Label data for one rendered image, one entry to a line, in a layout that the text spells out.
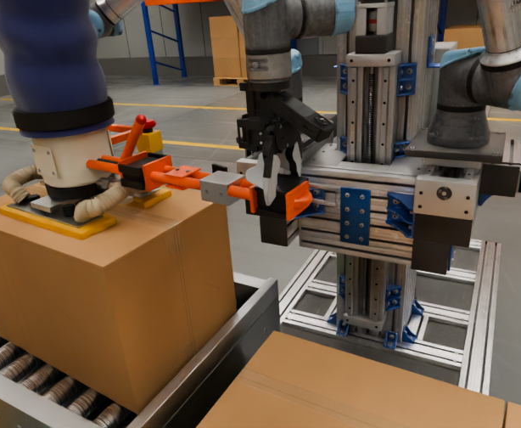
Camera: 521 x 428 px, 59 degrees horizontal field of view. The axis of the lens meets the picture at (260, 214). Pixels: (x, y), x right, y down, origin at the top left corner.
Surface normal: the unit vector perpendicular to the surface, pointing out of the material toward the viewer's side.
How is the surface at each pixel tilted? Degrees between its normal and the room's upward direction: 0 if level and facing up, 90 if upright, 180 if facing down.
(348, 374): 0
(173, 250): 90
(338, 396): 0
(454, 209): 90
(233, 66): 90
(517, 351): 0
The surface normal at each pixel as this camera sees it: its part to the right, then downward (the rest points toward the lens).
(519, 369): -0.07, -0.91
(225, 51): -0.44, 0.40
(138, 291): 0.84, 0.18
